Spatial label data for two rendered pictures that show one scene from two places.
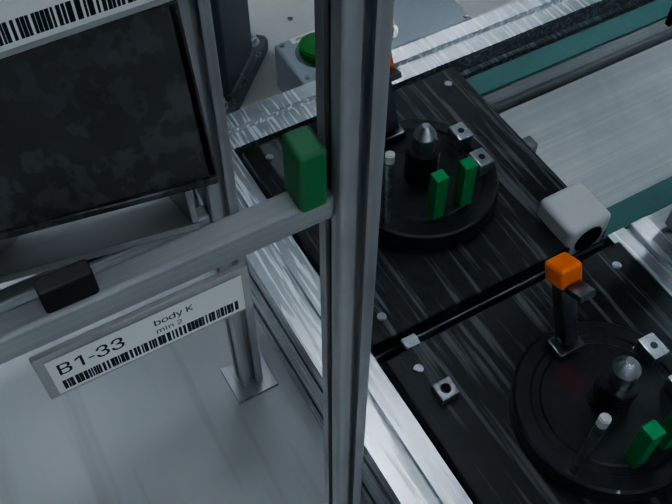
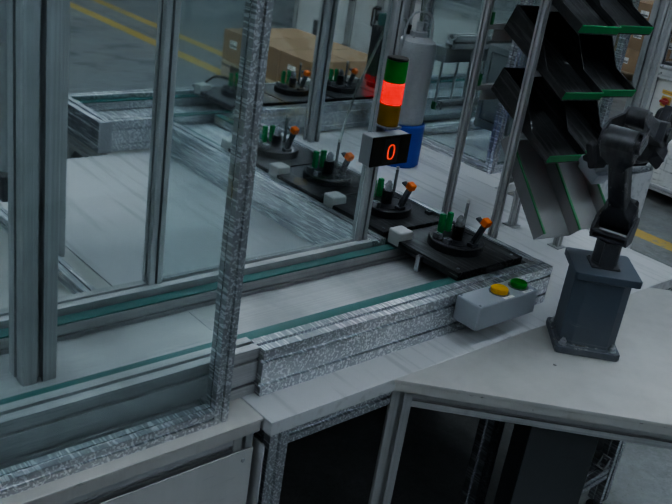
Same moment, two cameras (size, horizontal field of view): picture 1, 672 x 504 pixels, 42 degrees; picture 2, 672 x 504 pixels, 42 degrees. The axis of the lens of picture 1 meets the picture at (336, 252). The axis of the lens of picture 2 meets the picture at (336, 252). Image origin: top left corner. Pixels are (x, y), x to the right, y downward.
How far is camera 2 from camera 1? 256 cm
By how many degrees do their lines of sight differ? 102
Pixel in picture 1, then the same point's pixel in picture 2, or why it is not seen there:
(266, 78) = (545, 340)
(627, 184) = (373, 270)
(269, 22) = (563, 363)
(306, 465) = not seen: hidden behind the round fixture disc
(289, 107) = (516, 273)
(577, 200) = (401, 230)
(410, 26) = (484, 292)
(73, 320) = not seen: hidden behind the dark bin
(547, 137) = (408, 283)
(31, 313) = not seen: hidden behind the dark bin
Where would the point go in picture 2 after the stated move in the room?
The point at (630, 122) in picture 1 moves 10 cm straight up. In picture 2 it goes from (373, 286) to (380, 246)
